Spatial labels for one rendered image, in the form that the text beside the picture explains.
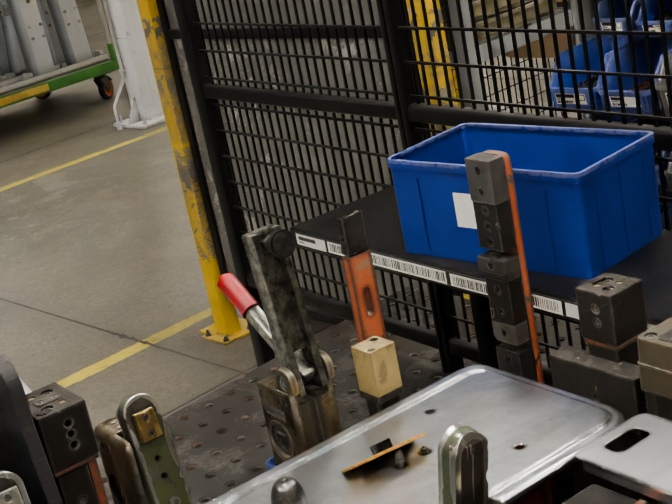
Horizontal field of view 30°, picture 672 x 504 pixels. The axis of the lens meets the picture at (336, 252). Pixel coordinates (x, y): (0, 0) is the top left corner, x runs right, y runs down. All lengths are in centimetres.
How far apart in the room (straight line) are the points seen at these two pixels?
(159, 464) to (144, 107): 687
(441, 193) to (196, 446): 67
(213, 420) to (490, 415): 89
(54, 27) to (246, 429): 746
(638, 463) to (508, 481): 12
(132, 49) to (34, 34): 117
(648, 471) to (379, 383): 31
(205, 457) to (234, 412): 15
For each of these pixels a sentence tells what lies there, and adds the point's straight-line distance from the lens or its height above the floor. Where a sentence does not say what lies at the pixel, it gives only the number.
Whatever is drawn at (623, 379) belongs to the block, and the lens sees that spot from 131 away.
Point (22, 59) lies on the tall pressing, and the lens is 918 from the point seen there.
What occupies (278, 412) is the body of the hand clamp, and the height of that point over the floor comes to 102.
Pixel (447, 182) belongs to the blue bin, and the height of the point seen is 114.
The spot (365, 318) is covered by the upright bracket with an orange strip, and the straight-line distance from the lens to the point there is 133.
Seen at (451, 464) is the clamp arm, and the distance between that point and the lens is 100.
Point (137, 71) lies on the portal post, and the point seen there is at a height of 34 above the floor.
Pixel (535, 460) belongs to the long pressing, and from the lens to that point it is 118.
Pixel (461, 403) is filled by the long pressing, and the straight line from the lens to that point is 130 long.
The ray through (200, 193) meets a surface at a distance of 415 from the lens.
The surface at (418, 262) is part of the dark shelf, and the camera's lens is 163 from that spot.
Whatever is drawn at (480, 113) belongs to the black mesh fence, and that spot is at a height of 115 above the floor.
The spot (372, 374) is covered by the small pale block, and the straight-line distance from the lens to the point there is 130.
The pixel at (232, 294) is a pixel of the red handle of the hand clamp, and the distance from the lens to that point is 134.
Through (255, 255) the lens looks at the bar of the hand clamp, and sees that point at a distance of 124.
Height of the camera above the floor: 158
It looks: 19 degrees down
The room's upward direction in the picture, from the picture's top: 11 degrees counter-clockwise
